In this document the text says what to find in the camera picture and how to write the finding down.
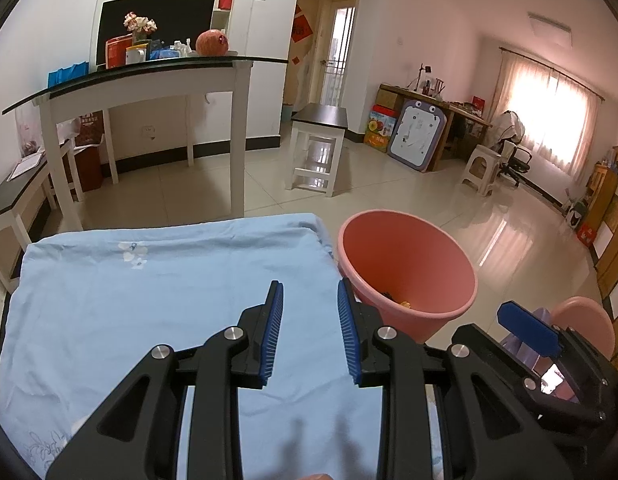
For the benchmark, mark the light blue cloth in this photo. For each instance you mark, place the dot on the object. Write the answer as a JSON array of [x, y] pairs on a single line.
[[139, 310]]

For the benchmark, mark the red wall decoration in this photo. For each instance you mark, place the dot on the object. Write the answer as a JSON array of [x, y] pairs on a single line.
[[302, 30]]

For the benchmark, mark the white mug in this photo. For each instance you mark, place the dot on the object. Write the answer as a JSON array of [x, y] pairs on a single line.
[[135, 55]]

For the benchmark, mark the wooden cabinet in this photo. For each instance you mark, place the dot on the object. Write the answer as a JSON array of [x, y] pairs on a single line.
[[614, 235]]

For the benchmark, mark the flower bouquet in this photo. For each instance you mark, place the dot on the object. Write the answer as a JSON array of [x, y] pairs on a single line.
[[139, 24]]

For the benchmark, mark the dark red bin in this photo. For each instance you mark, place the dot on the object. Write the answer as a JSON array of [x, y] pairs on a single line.
[[89, 160]]

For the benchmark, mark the ceiling light panel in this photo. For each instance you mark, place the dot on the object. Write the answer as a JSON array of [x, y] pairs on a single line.
[[550, 29]]

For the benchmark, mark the white paper sheet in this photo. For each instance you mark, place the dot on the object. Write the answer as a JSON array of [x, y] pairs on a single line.
[[24, 167]]

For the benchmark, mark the long white bench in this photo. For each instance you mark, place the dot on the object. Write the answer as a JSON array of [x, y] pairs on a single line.
[[14, 195]]

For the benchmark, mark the white table with glass top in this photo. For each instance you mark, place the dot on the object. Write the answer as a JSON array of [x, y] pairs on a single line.
[[139, 92]]

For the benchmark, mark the black monitor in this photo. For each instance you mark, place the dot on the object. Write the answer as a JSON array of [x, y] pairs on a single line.
[[179, 15]]

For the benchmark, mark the window curtain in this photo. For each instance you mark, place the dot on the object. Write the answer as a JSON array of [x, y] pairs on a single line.
[[549, 110]]

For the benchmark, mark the white door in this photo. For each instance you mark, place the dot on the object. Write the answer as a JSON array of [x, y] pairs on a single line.
[[339, 50]]

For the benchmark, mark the short white bench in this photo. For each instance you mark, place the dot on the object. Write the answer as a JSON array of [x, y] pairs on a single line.
[[321, 115]]

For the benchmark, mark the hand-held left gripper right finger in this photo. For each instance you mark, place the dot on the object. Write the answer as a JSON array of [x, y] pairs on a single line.
[[348, 335]]

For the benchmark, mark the colourful fruit carton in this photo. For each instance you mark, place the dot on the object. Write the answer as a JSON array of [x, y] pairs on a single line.
[[380, 130]]

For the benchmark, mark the light blue bin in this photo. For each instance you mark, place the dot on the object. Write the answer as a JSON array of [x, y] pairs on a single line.
[[287, 112]]

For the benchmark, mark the white plastic stool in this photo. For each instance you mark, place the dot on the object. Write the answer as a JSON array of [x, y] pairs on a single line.
[[481, 167]]

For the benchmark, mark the wooden desk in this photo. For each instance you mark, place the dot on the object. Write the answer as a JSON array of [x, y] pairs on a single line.
[[464, 115]]

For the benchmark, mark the office chair with clothes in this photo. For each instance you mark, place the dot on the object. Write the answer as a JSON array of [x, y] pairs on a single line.
[[511, 135]]

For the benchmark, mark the purple drawing board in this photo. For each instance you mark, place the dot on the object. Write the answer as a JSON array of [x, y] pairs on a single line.
[[416, 137]]

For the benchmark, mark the white bottles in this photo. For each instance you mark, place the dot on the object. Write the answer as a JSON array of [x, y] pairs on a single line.
[[184, 49]]

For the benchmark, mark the large orange peel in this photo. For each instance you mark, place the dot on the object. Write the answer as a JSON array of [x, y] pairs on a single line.
[[405, 304]]

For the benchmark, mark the small red box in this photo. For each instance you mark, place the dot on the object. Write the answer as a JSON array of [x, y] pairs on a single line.
[[587, 234]]

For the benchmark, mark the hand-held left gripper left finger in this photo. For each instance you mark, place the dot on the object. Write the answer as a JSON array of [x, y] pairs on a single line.
[[271, 335]]

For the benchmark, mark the blue bag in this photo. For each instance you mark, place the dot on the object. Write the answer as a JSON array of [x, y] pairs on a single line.
[[68, 74]]

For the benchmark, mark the pink plastic bucket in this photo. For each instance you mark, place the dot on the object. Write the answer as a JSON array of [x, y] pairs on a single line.
[[404, 255]]

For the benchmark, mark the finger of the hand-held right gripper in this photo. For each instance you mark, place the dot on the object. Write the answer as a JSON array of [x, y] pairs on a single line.
[[529, 325]]

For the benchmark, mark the clear plastic bag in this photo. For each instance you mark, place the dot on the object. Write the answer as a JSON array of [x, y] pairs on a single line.
[[26, 130]]

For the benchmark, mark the round plastic stool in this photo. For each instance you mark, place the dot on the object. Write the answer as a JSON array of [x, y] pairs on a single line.
[[589, 322]]

